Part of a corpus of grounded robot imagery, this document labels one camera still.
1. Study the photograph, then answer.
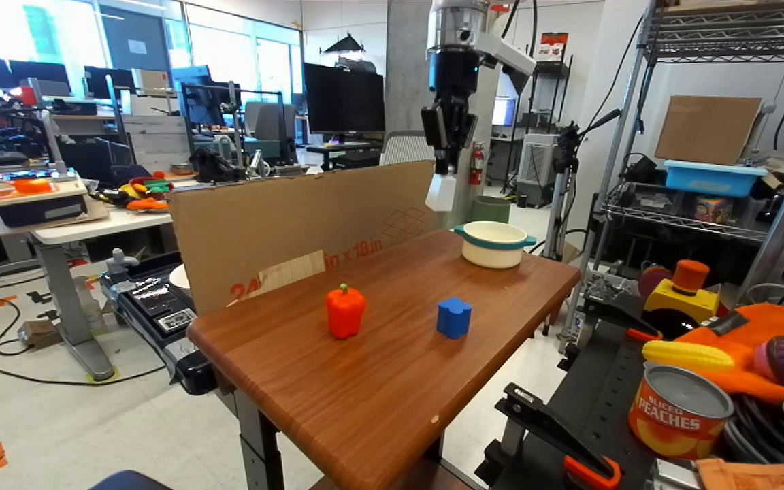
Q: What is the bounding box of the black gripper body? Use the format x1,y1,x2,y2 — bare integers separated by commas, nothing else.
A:
422,49,478,149

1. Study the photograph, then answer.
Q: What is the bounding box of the white lid object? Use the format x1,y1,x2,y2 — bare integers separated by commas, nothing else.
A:
425,175,455,213

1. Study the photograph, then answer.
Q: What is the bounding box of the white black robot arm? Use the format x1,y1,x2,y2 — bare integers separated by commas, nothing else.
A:
421,0,536,225

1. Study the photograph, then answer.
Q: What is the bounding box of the cream bowl with teal rim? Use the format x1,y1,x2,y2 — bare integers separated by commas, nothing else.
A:
455,221,535,270

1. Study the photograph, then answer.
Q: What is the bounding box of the red fire extinguisher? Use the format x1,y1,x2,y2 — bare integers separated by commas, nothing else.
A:
468,143,485,187

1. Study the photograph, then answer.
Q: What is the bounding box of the black monitor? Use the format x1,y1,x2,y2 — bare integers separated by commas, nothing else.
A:
302,62,384,132

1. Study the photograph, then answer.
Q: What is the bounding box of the blue toy block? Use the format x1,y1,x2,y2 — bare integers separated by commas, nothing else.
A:
436,296,471,338

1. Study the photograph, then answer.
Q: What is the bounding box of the orange toy bell pepper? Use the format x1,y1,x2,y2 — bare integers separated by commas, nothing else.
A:
324,283,369,339

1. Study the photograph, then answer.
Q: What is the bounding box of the brown cardboard board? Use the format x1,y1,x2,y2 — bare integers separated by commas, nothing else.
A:
170,161,440,313

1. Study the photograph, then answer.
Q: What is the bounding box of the blue plastic bin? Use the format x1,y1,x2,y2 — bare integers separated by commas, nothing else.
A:
664,161,762,199

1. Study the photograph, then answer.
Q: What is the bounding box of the black orange clamp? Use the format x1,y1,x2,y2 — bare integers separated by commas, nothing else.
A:
497,384,625,490

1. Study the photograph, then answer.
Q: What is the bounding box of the yellow block with orange knob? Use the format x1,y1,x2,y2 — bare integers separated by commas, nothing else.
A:
642,258,723,324

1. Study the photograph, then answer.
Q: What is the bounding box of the cardboard sheet on shelf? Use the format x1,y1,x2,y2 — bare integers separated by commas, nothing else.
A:
657,94,762,164

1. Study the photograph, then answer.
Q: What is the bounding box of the yellow toy corn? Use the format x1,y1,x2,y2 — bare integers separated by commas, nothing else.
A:
642,339,735,371

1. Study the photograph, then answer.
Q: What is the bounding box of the peaches tin can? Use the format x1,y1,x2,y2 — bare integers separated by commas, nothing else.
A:
629,361,735,460

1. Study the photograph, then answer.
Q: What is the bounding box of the orange cloth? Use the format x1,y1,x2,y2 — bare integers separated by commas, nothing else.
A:
682,301,784,405

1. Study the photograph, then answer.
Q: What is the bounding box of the box with orange item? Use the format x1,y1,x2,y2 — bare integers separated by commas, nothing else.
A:
0,176,88,229

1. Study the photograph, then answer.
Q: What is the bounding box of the grey side desk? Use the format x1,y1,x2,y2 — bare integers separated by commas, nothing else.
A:
23,203,173,381

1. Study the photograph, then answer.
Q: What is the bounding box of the camera on tripod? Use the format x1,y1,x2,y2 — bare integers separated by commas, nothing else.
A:
542,108,622,258

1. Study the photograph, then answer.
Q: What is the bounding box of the metal wire shelf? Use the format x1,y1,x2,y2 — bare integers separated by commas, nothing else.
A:
581,0,784,283

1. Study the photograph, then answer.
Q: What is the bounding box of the black floor cable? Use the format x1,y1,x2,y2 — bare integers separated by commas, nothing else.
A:
0,298,170,388

